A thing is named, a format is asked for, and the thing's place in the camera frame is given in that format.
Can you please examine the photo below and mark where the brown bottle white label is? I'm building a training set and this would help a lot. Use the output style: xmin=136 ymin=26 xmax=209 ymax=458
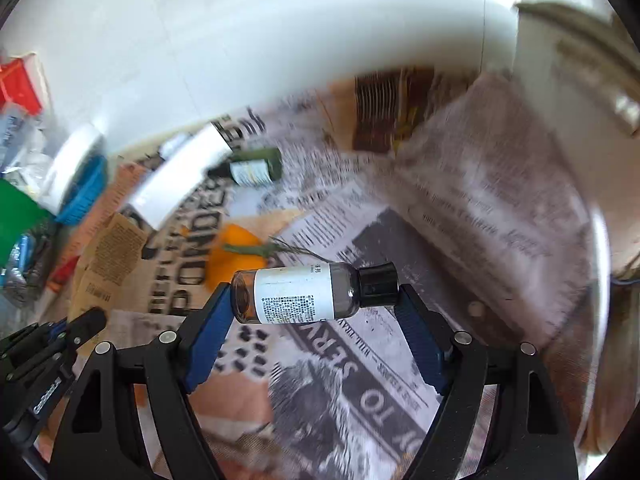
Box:
xmin=231 ymin=262 xmax=399 ymax=324

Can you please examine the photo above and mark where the green small bottle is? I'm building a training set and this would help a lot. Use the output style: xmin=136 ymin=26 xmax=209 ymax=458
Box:
xmin=206 ymin=148 xmax=283 ymax=186

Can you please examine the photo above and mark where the orange peel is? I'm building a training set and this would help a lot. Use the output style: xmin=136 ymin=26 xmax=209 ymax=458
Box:
xmin=205 ymin=223 xmax=267 ymax=292

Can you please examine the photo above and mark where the white rectangular box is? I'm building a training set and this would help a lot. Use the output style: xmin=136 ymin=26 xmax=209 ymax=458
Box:
xmin=129 ymin=124 xmax=232 ymax=231

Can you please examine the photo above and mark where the green plastic storage box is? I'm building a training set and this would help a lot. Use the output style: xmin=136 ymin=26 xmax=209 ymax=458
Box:
xmin=0 ymin=180 xmax=52 ymax=266

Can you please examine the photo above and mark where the newspaper print tablecloth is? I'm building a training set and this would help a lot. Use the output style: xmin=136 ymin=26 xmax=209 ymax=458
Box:
xmin=49 ymin=73 xmax=608 ymax=479

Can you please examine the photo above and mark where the blue plastic colander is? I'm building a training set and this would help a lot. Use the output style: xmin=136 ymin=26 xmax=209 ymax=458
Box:
xmin=55 ymin=155 xmax=107 ymax=226

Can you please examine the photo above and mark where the red carton box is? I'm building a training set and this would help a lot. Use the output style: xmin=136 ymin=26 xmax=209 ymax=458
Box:
xmin=0 ymin=58 xmax=42 ymax=116

